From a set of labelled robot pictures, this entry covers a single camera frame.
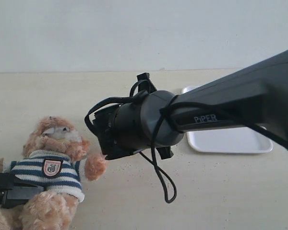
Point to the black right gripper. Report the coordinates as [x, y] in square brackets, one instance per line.
[104, 132]

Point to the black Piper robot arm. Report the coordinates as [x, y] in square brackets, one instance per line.
[255, 97]

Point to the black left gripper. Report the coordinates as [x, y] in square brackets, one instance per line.
[15, 191]

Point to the tan teddy bear striped sweater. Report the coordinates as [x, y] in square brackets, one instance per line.
[56, 157]

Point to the white rectangular plastic tray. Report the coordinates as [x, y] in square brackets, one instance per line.
[241, 140]

